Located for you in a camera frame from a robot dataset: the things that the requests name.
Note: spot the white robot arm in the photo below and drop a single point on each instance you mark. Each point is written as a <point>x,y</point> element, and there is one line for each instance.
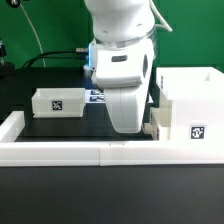
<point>121,57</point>

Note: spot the white drawer cabinet box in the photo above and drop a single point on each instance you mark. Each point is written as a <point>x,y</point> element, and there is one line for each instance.
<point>192,102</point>

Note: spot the white drawer tray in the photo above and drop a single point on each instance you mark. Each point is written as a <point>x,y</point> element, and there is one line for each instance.
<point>159,124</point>
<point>58,102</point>

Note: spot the white U-shaped frame wall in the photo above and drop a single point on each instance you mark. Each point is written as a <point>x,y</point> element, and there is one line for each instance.
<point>123,153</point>

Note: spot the white fiducial marker sheet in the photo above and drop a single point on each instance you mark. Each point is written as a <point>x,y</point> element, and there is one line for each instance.
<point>94,96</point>

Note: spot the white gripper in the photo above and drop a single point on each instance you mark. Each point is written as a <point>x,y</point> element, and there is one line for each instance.
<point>126,107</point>

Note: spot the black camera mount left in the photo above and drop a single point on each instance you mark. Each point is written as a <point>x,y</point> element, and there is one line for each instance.
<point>6,68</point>

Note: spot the white front drawer tray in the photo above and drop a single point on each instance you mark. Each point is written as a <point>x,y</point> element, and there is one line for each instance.
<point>159,124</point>

